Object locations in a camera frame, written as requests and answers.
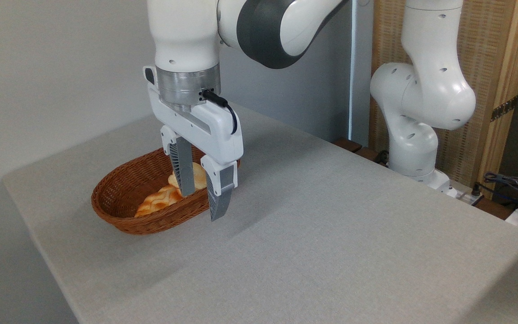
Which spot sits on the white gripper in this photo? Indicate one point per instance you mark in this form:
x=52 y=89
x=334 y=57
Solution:
x=216 y=135

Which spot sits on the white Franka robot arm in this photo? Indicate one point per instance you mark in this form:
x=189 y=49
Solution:
x=182 y=36

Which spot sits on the round bread roll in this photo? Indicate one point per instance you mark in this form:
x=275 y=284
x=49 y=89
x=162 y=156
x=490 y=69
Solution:
x=199 y=177

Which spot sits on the braided bread loaf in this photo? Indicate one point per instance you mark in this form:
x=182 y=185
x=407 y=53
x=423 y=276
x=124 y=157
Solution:
x=158 y=200

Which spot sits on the brown wicker basket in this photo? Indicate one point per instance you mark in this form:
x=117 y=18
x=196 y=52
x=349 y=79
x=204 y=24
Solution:
x=119 y=189

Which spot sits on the wooden woven screen panel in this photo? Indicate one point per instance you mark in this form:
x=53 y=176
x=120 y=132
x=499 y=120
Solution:
x=488 y=54

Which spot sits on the white vertical partition post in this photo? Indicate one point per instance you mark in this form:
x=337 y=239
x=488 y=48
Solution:
x=353 y=67

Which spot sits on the black metal hinge bracket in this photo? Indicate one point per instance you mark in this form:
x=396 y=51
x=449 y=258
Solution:
x=504 y=109

